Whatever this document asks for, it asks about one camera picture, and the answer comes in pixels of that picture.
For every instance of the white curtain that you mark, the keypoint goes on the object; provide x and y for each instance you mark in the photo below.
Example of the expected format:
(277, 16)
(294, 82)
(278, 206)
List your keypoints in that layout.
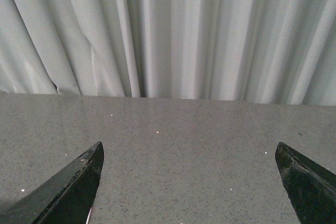
(260, 51)

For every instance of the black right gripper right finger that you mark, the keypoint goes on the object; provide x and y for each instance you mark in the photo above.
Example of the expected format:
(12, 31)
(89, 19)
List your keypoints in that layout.
(310, 187)

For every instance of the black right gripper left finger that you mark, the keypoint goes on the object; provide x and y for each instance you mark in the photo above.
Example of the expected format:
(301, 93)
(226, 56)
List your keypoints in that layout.
(66, 197)

